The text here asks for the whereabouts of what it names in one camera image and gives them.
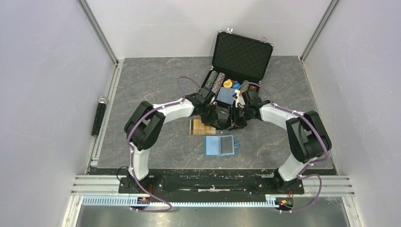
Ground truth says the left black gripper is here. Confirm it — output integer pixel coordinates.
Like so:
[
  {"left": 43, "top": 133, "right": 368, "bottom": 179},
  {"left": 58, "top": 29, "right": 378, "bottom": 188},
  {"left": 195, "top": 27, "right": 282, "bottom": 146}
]
[{"left": 200, "top": 103, "right": 220, "bottom": 129}]

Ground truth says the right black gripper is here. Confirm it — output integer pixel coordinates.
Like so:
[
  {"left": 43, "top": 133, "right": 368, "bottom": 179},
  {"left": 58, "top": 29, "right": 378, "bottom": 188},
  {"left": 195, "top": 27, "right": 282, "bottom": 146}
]
[{"left": 224, "top": 105, "right": 252, "bottom": 131}]

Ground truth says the clear plastic card box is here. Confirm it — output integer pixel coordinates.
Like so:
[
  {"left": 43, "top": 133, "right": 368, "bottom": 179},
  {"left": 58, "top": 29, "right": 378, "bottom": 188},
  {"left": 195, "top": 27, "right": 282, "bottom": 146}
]
[{"left": 188, "top": 113, "right": 234, "bottom": 136}]

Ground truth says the blue card holder wallet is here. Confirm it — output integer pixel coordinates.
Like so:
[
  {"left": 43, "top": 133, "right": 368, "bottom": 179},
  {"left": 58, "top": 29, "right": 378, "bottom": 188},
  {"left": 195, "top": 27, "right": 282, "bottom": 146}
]
[{"left": 203, "top": 135, "right": 241, "bottom": 157}]

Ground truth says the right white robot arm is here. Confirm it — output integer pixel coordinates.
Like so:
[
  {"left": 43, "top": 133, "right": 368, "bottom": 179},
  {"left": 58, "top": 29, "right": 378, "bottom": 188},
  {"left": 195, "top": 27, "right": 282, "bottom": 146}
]
[{"left": 232, "top": 89, "right": 332, "bottom": 193}]

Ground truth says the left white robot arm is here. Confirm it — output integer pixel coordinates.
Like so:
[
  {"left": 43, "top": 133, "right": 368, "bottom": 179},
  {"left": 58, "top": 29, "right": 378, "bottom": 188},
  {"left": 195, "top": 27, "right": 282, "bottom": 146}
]
[{"left": 124, "top": 87, "right": 219, "bottom": 193}]

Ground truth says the blue playing card deck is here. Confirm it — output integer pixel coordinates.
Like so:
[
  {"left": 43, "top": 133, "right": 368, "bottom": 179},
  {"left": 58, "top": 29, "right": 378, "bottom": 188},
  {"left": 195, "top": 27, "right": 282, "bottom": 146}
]
[{"left": 217, "top": 87, "right": 236, "bottom": 105}]

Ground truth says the green red chip row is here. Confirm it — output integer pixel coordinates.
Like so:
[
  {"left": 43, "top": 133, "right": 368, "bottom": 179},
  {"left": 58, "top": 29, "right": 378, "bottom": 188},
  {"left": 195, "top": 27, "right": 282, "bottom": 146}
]
[{"left": 240, "top": 80, "right": 250, "bottom": 92}]

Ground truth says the blue dealer button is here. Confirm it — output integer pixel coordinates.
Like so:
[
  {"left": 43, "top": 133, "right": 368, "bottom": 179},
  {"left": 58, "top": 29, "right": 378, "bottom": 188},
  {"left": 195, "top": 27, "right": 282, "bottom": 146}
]
[{"left": 231, "top": 82, "right": 241, "bottom": 89}]

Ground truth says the yellow dealer button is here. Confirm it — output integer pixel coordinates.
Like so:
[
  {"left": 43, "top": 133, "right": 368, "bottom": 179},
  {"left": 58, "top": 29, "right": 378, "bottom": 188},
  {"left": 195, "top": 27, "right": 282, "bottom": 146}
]
[{"left": 223, "top": 80, "right": 234, "bottom": 88}]

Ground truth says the pink grey chip row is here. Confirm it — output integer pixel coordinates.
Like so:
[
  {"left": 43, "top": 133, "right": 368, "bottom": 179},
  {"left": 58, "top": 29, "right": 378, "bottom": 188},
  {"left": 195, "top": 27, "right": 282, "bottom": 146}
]
[{"left": 211, "top": 72, "right": 226, "bottom": 95}]

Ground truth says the purple green chip row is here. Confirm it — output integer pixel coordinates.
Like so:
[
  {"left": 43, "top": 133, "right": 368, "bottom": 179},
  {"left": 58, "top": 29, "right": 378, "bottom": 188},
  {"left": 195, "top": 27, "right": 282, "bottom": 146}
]
[{"left": 204, "top": 70, "right": 218, "bottom": 90}]

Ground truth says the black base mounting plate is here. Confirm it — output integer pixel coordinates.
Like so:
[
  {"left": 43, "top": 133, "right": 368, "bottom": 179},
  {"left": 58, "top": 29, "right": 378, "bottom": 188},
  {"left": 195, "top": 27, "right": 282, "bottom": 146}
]
[{"left": 88, "top": 166, "right": 305, "bottom": 203}]

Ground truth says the black poker chip case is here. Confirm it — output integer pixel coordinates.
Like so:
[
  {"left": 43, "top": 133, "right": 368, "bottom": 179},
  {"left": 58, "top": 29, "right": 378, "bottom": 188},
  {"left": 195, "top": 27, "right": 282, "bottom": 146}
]
[{"left": 200, "top": 31, "right": 274, "bottom": 108}]

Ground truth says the black microphone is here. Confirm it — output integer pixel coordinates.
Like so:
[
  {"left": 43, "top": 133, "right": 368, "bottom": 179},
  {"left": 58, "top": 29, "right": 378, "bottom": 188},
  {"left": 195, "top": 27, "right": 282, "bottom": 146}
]
[{"left": 91, "top": 96, "right": 108, "bottom": 137}]

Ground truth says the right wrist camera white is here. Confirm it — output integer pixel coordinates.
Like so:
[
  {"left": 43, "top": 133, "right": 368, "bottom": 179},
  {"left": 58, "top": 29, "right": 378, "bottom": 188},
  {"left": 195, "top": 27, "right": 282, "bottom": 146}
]
[{"left": 233, "top": 89, "right": 245, "bottom": 108}]

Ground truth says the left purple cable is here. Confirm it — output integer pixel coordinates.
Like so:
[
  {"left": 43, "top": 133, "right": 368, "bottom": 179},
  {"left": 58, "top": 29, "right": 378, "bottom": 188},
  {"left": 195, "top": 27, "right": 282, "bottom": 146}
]
[{"left": 127, "top": 76, "right": 203, "bottom": 213}]

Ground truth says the purple cable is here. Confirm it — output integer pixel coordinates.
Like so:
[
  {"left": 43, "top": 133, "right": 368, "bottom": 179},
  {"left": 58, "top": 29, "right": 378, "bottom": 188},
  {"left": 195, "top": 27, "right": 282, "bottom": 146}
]
[
  {"left": 127, "top": 76, "right": 203, "bottom": 213},
  {"left": 241, "top": 82, "right": 330, "bottom": 213}
]

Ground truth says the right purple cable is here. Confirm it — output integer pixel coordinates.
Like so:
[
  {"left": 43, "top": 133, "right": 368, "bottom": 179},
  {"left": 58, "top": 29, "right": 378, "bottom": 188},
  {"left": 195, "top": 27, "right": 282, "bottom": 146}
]
[{"left": 241, "top": 82, "right": 330, "bottom": 213}]

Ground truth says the white slotted cable duct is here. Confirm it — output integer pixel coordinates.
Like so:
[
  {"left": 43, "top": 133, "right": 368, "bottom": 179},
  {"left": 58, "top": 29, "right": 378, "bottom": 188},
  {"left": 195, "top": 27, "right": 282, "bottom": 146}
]
[{"left": 82, "top": 195, "right": 294, "bottom": 208}]

